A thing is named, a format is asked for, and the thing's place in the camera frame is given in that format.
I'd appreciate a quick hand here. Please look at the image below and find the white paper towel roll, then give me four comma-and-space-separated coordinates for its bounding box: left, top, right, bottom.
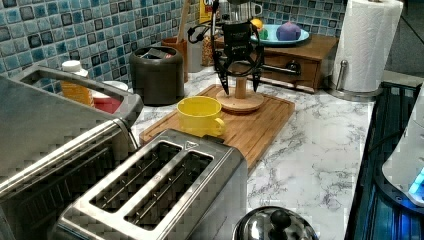
332, 0, 403, 93

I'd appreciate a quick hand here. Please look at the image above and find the orange bottle with white cap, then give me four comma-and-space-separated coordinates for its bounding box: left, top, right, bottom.
61, 60, 94, 107

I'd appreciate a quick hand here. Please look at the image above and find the steel paper towel holder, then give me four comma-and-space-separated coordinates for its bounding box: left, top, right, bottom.
324, 59, 384, 103

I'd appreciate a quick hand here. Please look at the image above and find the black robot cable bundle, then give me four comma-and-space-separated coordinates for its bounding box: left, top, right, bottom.
186, 0, 265, 78

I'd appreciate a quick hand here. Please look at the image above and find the wooden drawer box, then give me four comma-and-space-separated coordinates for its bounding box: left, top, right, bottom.
261, 34, 338, 93

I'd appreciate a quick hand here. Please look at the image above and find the yellow toy lemon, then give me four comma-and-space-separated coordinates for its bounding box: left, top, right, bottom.
251, 18, 263, 30

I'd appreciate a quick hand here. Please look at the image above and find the clear glass jar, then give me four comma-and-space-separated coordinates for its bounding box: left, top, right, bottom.
202, 35, 214, 66

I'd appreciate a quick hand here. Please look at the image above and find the stainless steel two-slot toaster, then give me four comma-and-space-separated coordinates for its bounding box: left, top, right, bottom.
49, 129, 248, 240

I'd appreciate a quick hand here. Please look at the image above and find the light blue plate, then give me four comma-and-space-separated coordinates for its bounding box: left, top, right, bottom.
251, 24, 309, 46

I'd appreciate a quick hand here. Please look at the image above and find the stainless steel toaster oven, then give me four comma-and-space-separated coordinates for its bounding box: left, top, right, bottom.
0, 66, 143, 240

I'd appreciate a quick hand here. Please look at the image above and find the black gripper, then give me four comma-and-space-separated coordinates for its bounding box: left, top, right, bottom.
212, 22, 264, 94

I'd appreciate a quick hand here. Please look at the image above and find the red jar with white lid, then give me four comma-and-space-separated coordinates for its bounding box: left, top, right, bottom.
91, 81, 128, 114

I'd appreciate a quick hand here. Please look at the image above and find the yellow ceramic mug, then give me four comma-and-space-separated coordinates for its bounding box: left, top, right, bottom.
177, 96, 226, 137

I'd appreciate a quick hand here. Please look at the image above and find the colourful cereal box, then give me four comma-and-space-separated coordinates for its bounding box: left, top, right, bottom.
199, 0, 218, 23

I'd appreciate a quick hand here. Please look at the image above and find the black drawer handle bar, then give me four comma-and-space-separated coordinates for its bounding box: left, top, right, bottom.
261, 60, 301, 76

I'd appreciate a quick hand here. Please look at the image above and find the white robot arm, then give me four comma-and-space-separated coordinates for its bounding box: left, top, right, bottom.
375, 88, 423, 209

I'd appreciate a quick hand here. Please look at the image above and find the purple toy plum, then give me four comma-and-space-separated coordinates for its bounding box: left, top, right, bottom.
276, 22, 301, 41

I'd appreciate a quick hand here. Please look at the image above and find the bamboo cutting board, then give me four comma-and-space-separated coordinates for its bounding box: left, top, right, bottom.
139, 84, 295, 174

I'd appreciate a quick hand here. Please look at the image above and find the brown wooden utensil holder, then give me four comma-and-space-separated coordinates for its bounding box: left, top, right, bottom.
161, 37, 188, 82

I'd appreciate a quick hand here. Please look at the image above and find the dark grey tea container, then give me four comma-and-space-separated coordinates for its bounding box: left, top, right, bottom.
129, 46, 185, 106

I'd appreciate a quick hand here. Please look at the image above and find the wooden mug tree stand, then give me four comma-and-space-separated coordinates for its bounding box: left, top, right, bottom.
216, 77, 264, 114

